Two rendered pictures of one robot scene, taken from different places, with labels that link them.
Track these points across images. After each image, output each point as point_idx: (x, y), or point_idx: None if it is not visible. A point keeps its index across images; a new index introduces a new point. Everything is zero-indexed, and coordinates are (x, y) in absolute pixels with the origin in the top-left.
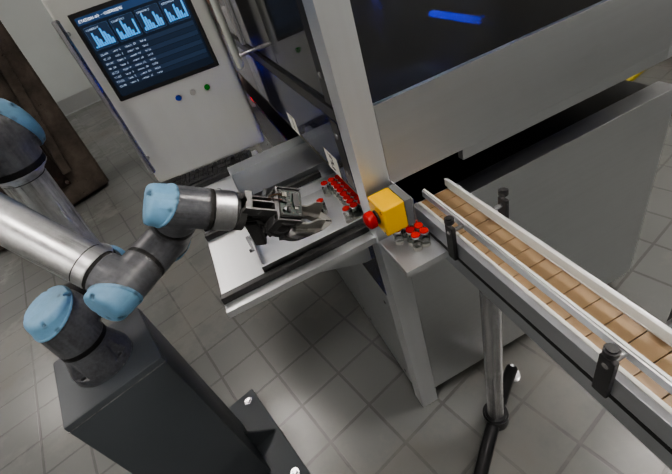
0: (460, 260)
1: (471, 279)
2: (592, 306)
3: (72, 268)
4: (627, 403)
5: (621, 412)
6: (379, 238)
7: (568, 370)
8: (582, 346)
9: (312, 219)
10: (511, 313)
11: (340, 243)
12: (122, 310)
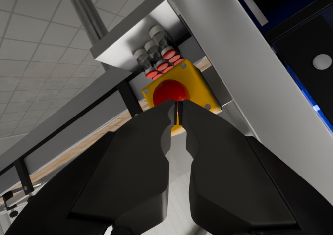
0: (116, 88)
1: (99, 84)
2: (74, 153)
3: None
4: (14, 171)
5: (11, 159)
6: (172, 1)
7: (29, 137)
8: (39, 168)
9: (186, 136)
10: (64, 116)
11: None
12: None
